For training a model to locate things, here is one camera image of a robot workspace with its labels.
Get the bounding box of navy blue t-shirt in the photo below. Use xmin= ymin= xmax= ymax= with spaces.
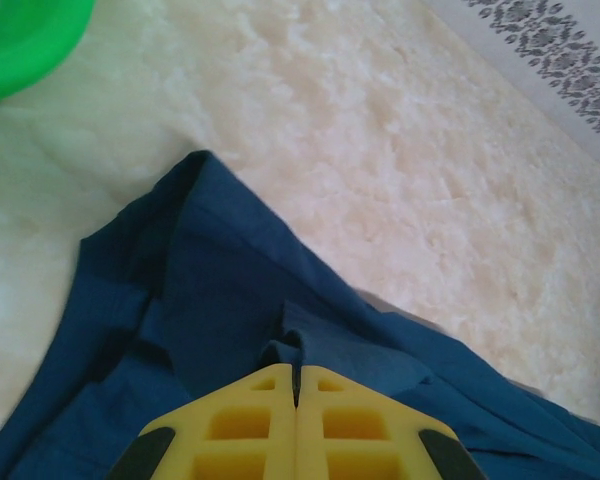
xmin=0 ymin=148 xmax=600 ymax=480

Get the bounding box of green plastic basket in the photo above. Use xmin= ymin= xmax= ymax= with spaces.
xmin=0 ymin=0 xmax=99 ymax=119

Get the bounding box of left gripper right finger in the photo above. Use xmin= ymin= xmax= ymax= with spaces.
xmin=296 ymin=363 xmax=489 ymax=480

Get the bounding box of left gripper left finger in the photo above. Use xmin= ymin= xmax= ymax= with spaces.
xmin=113 ymin=362 xmax=298 ymax=480

